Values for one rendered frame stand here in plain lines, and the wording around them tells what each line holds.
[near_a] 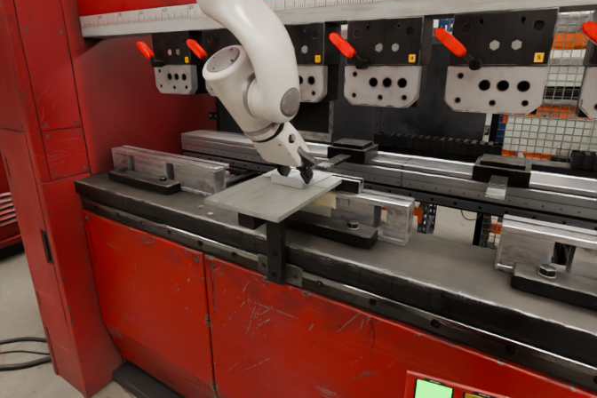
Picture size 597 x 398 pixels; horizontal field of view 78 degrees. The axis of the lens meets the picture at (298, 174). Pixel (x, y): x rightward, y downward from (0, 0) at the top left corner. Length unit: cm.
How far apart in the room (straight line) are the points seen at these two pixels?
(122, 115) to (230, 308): 85
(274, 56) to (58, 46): 98
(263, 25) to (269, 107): 12
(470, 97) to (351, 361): 60
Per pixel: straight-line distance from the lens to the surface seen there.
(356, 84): 78
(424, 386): 62
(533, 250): 80
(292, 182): 79
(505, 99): 72
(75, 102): 145
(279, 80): 56
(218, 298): 107
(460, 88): 73
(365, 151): 104
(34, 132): 140
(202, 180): 113
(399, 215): 82
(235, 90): 61
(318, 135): 88
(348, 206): 86
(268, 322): 99
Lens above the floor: 126
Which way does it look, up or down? 17 degrees down
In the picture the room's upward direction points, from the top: straight up
